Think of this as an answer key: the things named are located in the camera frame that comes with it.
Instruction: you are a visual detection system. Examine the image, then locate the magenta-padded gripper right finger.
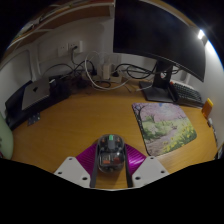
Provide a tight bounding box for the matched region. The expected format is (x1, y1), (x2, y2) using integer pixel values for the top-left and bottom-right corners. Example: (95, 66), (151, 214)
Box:
(123, 143), (170, 188)

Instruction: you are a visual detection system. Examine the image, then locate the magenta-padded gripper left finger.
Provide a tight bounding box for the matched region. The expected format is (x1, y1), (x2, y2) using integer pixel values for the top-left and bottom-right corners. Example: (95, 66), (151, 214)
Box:
(53, 143), (101, 189)

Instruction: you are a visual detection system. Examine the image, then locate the transparent computer mouse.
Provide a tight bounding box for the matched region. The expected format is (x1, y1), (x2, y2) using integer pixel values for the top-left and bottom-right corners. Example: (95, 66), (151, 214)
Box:
(96, 133), (128, 174)

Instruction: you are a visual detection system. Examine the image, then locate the cherry blossom print mouse pad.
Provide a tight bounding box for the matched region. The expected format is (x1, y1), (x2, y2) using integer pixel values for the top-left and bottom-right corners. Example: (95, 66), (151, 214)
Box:
(131, 102), (198, 158)

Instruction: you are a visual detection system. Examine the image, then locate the black desk riser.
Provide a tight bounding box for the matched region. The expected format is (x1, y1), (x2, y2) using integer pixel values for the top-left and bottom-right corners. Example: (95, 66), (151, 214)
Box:
(4, 75), (72, 131)

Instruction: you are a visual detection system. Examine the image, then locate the black keyboard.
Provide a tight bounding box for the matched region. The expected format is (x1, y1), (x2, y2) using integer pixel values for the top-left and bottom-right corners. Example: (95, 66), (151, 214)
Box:
(169, 80), (205, 108)

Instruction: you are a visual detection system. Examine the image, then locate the orange jar with yellow lid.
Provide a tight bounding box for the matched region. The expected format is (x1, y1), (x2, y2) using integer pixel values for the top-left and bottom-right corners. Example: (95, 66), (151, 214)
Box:
(201, 97), (214, 120)

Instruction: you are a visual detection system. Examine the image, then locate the white power strip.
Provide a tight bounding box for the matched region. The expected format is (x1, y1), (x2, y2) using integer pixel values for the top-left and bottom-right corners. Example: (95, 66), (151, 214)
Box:
(96, 62), (124, 84)

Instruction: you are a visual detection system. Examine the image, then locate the black monitor with stand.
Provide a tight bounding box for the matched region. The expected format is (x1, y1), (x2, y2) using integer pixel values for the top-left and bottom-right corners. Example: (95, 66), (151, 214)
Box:
(112, 0), (208, 104)

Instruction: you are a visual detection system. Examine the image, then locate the bright light bar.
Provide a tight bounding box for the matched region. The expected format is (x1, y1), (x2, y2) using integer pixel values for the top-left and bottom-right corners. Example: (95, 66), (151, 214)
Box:
(197, 29), (206, 41)

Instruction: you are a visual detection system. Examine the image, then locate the white cable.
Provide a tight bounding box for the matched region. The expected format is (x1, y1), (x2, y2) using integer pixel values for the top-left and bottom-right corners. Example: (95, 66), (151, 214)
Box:
(84, 50), (141, 92)

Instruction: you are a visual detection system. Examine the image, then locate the black cable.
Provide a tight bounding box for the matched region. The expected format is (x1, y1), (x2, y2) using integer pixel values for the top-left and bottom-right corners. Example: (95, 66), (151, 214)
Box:
(43, 59), (101, 85)

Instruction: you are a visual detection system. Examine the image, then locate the white wall socket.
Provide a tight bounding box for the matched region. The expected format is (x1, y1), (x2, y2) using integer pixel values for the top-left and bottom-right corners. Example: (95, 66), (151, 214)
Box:
(57, 40), (84, 57)

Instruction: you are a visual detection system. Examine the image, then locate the wooden wall shelf unit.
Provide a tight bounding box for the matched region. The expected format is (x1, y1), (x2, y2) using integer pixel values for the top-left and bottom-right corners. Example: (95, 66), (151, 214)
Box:
(6, 0), (116, 51)

